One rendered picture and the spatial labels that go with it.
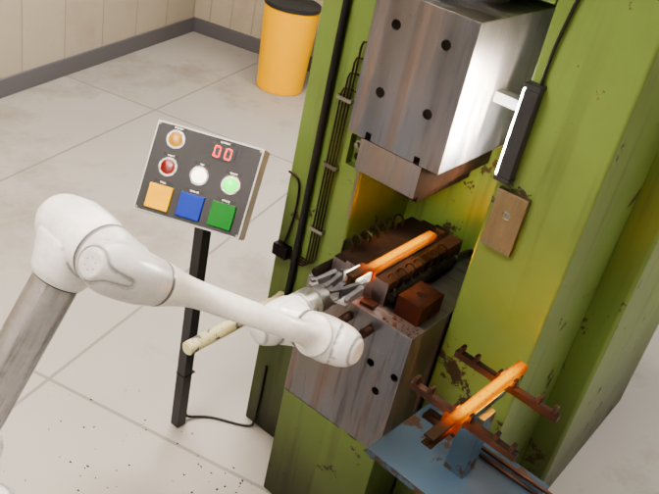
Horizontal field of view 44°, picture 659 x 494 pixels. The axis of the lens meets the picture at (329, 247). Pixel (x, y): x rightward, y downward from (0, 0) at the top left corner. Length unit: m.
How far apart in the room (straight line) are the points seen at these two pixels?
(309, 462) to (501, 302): 0.88
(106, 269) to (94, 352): 1.90
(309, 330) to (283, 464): 1.05
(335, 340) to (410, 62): 0.72
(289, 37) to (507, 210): 3.98
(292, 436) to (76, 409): 0.88
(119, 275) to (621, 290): 1.61
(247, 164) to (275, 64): 3.66
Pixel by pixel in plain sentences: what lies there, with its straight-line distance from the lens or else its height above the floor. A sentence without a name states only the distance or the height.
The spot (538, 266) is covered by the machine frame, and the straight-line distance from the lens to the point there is 2.20.
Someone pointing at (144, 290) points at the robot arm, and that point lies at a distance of 1.61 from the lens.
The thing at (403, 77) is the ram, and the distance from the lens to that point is 2.10.
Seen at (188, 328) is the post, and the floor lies 0.47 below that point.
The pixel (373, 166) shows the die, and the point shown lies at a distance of 2.21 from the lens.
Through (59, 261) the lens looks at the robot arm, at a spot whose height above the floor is 1.28.
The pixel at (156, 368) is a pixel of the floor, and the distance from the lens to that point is 3.38.
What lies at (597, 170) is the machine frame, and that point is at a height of 1.50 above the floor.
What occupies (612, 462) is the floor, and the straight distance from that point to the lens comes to 3.63.
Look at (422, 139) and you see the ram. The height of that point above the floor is 1.44.
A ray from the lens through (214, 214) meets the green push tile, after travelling 2.42.
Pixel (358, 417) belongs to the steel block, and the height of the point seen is 0.56.
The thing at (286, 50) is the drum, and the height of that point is 0.36.
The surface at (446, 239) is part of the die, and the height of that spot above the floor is 0.99.
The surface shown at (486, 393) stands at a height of 0.96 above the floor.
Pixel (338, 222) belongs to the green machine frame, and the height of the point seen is 1.00.
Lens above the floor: 2.23
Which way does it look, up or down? 31 degrees down
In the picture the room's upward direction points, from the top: 13 degrees clockwise
